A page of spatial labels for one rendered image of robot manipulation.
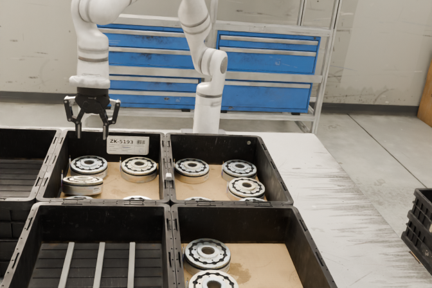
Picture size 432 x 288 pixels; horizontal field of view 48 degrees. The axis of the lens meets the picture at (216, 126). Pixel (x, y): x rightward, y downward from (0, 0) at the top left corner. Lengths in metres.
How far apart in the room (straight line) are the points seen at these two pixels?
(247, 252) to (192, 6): 0.70
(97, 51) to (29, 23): 2.98
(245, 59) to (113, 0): 2.24
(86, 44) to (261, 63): 2.30
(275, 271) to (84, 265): 0.42
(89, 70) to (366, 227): 0.97
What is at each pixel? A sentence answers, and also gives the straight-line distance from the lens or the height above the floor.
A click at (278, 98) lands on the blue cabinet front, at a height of 0.42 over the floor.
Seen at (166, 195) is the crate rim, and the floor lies 0.93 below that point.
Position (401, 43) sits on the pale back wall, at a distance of 4.71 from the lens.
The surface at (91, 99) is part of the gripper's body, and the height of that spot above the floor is 1.11.
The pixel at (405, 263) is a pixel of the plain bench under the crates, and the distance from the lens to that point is 1.51.
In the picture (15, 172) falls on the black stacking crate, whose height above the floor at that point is 0.83.
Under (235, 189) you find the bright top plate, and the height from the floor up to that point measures 0.86.
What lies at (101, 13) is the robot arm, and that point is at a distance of 1.12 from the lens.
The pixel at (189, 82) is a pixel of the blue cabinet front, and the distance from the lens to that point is 3.28.
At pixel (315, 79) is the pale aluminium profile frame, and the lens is 3.46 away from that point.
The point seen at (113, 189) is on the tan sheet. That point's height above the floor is 0.83.
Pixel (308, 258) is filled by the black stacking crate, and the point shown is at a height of 0.90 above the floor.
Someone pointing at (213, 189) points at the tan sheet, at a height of 0.83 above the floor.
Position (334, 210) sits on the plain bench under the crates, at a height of 0.70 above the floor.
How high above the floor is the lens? 1.53
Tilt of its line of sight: 23 degrees down
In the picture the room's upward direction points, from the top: 6 degrees clockwise
